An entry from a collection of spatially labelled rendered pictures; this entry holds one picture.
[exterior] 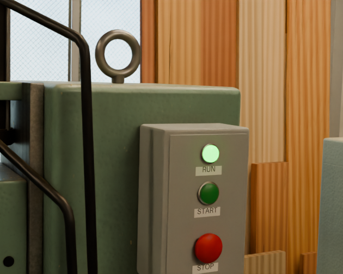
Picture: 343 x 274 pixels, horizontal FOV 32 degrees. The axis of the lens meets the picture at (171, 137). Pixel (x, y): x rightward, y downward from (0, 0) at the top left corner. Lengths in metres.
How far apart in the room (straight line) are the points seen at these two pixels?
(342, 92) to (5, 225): 2.30
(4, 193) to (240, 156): 0.24
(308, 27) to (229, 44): 0.38
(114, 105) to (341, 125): 2.26
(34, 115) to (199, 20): 1.58
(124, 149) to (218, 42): 1.64
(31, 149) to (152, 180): 0.13
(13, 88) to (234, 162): 0.24
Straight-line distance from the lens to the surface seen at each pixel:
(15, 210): 0.63
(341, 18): 2.83
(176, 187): 0.57
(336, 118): 2.82
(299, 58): 2.44
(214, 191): 0.59
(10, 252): 0.64
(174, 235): 0.58
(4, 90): 0.64
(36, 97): 0.62
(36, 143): 0.62
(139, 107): 0.61
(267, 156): 2.38
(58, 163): 0.59
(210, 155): 0.58
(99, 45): 0.71
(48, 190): 0.59
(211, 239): 0.59
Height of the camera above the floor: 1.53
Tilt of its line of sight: 6 degrees down
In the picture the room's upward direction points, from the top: 2 degrees clockwise
